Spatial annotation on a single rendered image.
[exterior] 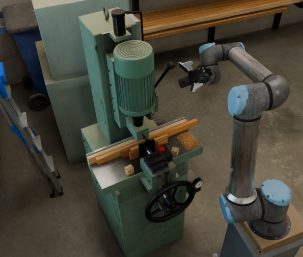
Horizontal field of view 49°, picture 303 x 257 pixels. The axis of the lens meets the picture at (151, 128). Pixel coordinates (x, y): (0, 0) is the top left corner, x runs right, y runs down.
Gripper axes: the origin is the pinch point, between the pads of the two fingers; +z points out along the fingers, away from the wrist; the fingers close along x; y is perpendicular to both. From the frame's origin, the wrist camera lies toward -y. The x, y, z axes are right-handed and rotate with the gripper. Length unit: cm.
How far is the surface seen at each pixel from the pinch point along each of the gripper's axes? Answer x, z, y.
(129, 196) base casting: 41, 2, -55
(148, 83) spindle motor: -2.1, 17.0, -9.4
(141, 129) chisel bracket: 12.5, 2.7, -31.5
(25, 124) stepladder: -27, -3, -117
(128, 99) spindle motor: 0.1, 19.3, -21.1
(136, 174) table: 33, 6, -43
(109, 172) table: 26, 12, -54
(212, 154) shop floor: 43, -135, -61
